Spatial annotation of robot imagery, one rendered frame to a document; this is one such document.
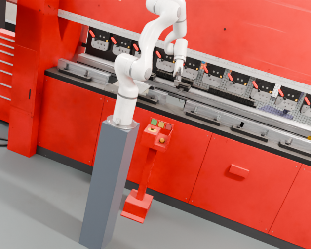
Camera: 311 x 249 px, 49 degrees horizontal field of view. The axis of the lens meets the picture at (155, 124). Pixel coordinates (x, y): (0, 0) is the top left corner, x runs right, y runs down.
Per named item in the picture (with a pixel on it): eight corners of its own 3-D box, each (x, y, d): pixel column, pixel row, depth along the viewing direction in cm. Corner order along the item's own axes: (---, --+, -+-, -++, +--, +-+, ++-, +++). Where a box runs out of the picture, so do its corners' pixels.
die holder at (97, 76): (57, 68, 310) (58, 59, 306) (60, 67, 316) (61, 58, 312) (106, 85, 302) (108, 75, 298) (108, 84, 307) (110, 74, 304)
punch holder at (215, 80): (201, 82, 275) (207, 62, 268) (203, 79, 283) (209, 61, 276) (218, 87, 273) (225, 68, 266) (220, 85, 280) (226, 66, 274)
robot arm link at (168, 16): (127, 76, 205) (148, 86, 198) (117, 70, 194) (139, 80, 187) (164, 3, 205) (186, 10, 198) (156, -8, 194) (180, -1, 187)
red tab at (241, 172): (228, 172, 282) (231, 165, 279) (228, 171, 284) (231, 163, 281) (246, 178, 280) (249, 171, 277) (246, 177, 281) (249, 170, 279)
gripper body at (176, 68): (173, 62, 240) (171, 77, 238) (175, 56, 231) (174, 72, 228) (183, 63, 241) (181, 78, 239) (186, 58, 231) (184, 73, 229)
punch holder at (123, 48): (111, 53, 288) (115, 34, 282) (115, 52, 296) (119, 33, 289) (128, 58, 286) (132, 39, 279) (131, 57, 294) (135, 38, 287)
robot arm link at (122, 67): (129, 101, 197) (137, 62, 188) (105, 89, 205) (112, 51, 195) (140, 97, 207) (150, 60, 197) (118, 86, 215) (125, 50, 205)
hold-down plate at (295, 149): (279, 146, 271) (280, 143, 270) (279, 144, 276) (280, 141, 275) (317, 159, 266) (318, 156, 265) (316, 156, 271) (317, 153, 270)
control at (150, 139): (139, 144, 265) (145, 124, 257) (145, 136, 279) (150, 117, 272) (164, 152, 262) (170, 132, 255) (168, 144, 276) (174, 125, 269)
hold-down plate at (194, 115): (184, 114, 285) (185, 111, 283) (186, 112, 289) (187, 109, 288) (219, 126, 280) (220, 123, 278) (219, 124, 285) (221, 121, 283)
